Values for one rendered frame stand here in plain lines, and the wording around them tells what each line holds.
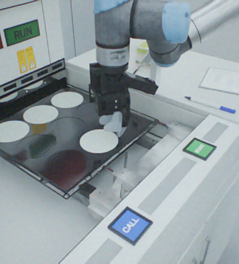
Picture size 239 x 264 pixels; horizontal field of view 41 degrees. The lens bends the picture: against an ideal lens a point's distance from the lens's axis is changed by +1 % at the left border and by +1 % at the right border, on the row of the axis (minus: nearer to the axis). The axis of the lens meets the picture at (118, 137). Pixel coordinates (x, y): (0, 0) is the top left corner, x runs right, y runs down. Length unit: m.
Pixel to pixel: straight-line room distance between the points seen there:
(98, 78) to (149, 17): 0.18
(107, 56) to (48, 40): 0.40
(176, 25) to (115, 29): 0.12
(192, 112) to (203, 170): 0.25
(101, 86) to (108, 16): 0.16
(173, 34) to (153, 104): 0.33
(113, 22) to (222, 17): 0.26
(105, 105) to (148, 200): 0.25
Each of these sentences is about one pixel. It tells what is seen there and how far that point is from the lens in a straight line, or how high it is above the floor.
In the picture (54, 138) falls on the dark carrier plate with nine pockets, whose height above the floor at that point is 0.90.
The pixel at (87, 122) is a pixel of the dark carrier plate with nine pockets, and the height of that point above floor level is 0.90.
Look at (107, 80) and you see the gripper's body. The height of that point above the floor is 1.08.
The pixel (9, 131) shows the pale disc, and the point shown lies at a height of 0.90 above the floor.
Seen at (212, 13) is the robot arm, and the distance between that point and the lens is 0.78.
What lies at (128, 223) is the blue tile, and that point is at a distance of 0.55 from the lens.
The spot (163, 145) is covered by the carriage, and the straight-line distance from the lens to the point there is 0.85.
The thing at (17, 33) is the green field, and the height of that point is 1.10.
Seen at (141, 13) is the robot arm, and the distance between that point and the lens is 0.65.
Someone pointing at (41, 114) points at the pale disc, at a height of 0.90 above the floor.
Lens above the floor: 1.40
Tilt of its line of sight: 37 degrees down
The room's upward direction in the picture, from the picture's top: straight up
